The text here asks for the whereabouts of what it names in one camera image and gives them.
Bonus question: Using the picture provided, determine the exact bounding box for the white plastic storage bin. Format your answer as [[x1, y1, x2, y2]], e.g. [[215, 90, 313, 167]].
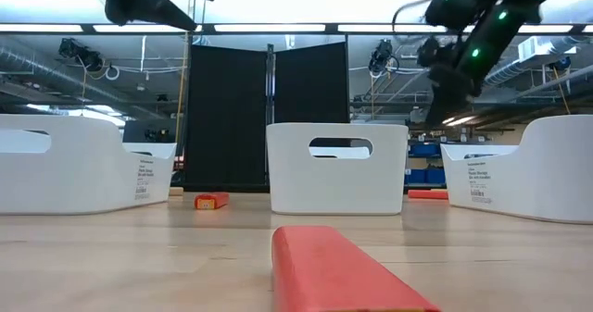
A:
[[0, 113, 178, 216], [439, 114, 593, 225]]

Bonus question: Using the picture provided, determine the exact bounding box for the silver ventilation duct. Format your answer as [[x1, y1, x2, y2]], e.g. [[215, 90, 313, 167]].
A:
[[0, 46, 129, 105]]

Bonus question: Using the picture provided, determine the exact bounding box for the large red wooden block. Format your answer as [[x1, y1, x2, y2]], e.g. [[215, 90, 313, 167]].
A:
[[271, 225, 441, 312]]

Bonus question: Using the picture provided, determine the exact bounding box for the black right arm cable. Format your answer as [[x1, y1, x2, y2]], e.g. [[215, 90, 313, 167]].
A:
[[391, 0, 435, 36]]

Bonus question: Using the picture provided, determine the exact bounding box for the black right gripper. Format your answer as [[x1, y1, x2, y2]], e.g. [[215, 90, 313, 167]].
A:
[[424, 63, 486, 129]]

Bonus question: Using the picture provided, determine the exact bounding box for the white plastic bin with handle slot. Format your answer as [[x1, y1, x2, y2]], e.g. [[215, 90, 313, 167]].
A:
[[266, 122, 410, 216]]

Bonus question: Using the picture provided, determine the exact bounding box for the black partition panel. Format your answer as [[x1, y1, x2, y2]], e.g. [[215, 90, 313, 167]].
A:
[[183, 44, 271, 187], [272, 42, 351, 125]]

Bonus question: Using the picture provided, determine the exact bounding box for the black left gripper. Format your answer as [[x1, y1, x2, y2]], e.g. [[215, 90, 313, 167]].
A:
[[104, 0, 218, 31]]

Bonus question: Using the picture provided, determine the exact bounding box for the black ceiling-hung device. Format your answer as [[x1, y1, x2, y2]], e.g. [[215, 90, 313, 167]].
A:
[[368, 38, 400, 75], [57, 37, 104, 73]]

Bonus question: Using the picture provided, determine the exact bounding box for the long red block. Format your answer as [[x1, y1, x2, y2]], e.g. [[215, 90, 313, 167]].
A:
[[407, 189, 449, 201]]

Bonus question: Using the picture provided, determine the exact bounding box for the white ceiling air unit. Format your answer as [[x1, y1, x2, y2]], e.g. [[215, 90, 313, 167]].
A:
[[517, 35, 578, 66]]

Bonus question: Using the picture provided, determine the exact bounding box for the blue storage bin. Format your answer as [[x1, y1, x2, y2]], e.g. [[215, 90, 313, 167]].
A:
[[404, 167, 447, 185], [408, 143, 441, 158]]

